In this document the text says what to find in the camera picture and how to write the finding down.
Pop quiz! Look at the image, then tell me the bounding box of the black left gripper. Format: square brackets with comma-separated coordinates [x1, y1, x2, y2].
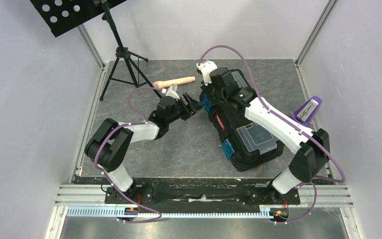
[167, 92, 206, 124]

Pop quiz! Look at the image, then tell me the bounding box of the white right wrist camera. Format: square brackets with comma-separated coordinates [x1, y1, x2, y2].
[196, 60, 217, 86]

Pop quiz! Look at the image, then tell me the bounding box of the black tripod music stand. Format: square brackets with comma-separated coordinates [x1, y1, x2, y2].
[31, 0, 152, 101]

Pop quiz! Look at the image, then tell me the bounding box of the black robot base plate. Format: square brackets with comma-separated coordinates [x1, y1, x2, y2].
[103, 177, 301, 214]

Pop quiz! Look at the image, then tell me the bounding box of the beige wooden handle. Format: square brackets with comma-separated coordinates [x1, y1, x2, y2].
[152, 76, 196, 89]

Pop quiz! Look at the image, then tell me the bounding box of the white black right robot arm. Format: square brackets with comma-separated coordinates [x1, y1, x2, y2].
[197, 62, 329, 203]

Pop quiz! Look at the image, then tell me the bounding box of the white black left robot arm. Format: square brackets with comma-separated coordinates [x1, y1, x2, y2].
[84, 93, 204, 203]

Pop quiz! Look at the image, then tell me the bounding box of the purple plastic scraper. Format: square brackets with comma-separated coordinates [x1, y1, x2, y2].
[290, 96, 322, 126]

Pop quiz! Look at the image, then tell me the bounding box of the black plastic toolbox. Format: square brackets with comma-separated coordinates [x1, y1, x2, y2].
[199, 71, 284, 172]

